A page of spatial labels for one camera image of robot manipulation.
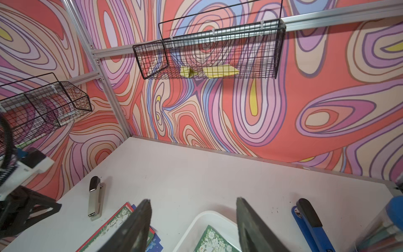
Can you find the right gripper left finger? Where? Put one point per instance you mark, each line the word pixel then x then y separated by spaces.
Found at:
pixel 132 235

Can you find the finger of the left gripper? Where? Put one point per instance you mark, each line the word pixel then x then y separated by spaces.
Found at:
pixel 24 208

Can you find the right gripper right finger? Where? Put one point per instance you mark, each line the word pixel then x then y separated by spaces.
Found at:
pixel 254 234

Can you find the green bordered stationery sheet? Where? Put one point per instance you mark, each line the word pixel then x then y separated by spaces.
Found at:
pixel 103 234

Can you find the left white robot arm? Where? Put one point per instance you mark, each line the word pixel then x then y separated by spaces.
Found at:
pixel 7 141

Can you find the white plastic storage tray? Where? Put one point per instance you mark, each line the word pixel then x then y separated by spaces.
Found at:
pixel 224 226

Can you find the blue stapler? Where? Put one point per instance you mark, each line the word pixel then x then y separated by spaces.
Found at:
pixel 311 226

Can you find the black white marker pen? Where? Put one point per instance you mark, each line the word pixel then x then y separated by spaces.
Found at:
pixel 95 198

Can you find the blue lidded pen tube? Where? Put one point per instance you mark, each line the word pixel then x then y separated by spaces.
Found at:
pixel 385 233

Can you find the yellow sticky note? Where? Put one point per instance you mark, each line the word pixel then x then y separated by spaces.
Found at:
pixel 211 72

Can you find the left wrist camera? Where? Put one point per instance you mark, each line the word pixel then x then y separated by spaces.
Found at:
pixel 23 165

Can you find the left black wire basket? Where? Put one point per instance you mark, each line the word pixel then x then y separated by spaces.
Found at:
pixel 37 106

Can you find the black wire basket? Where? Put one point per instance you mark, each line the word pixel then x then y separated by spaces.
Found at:
pixel 37 106
pixel 254 57

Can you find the aluminium frame rail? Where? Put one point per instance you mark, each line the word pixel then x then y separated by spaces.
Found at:
pixel 324 18

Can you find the back black wire basket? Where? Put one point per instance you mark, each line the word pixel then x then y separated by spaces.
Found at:
pixel 254 57

